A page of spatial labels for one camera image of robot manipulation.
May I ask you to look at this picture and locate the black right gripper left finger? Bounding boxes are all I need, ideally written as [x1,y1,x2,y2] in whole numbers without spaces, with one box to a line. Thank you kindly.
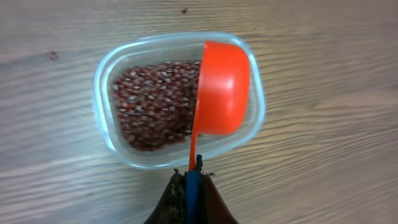
[144,169,187,224]

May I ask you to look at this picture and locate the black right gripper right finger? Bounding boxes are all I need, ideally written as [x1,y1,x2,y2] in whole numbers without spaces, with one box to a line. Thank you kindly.
[195,154,238,224]

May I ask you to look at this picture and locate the red measuring scoop blue handle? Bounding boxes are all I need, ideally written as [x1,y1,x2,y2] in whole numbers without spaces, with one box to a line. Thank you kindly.
[185,40,250,223]

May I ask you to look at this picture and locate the red adzuki beans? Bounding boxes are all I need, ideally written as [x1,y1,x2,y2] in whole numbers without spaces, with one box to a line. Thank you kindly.
[112,60,201,151]

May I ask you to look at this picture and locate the clear plastic food container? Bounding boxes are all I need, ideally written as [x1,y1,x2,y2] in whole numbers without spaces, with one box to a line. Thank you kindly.
[93,32,267,170]

